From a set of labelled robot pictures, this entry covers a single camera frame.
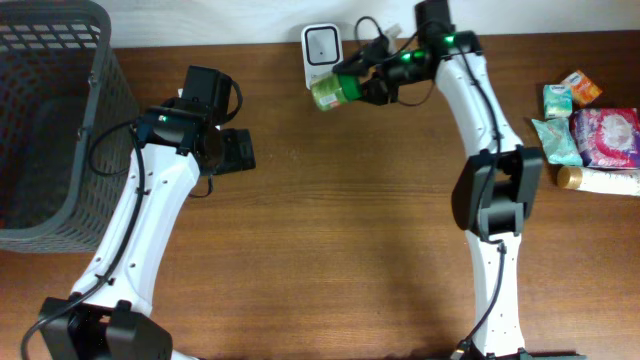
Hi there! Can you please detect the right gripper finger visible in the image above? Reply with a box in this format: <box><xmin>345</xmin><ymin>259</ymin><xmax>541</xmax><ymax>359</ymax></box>
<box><xmin>332</xmin><ymin>47</ymin><xmax>383</xmax><ymax>76</ymax></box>
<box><xmin>359</xmin><ymin>78</ymin><xmax>391</xmax><ymax>105</ymax></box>

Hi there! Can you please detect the green lid jar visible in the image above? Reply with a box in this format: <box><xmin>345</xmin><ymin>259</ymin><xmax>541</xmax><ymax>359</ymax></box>
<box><xmin>310</xmin><ymin>73</ymin><xmax>363</xmax><ymax>111</ymax></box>

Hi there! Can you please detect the teal Kleenex tissue pack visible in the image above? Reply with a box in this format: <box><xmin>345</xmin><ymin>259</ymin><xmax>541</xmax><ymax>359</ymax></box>
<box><xmin>543</xmin><ymin>84</ymin><xmax>573</xmax><ymax>119</ymax></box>

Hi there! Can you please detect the teal wet wipes pack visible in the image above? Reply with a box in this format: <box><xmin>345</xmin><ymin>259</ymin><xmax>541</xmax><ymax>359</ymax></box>
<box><xmin>532</xmin><ymin>118</ymin><xmax>583</xmax><ymax>167</ymax></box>

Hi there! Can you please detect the orange Kleenex tissue pack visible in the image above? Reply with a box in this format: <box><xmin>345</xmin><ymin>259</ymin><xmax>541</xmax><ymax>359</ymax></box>
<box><xmin>561</xmin><ymin>70</ymin><xmax>603</xmax><ymax>107</ymax></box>

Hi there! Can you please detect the red purple pad package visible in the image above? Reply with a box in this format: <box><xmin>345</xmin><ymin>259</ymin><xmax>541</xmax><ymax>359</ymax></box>
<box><xmin>570</xmin><ymin>108</ymin><xmax>639</xmax><ymax>169</ymax></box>

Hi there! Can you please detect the white bamboo print tube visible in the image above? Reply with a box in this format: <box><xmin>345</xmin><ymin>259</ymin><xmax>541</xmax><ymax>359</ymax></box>
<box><xmin>557</xmin><ymin>166</ymin><xmax>639</xmax><ymax>197</ymax></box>

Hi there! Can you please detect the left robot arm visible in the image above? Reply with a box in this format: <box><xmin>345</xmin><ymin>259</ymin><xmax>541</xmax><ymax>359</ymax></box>
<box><xmin>20</xmin><ymin>66</ymin><xmax>256</xmax><ymax>359</ymax></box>

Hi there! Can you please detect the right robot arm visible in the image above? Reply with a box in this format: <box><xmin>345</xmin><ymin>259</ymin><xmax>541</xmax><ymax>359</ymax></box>
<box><xmin>332</xmin><ymin>1</ymin><xmax>543</xmax><ymax>359</ymax></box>

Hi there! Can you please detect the white barcode scanner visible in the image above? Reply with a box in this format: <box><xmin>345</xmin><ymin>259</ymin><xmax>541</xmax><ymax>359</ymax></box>
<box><xmin>301</xmin><ymin>23</ymin><xmax>344</xmax><ymax>89</ymax></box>

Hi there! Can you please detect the grey plastic mesh basket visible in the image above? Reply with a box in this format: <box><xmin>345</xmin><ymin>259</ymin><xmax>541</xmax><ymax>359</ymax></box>
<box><xmin>1</xmin><ymin>1</ymin><xmax>139</xmax><ymax>253</ymax></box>

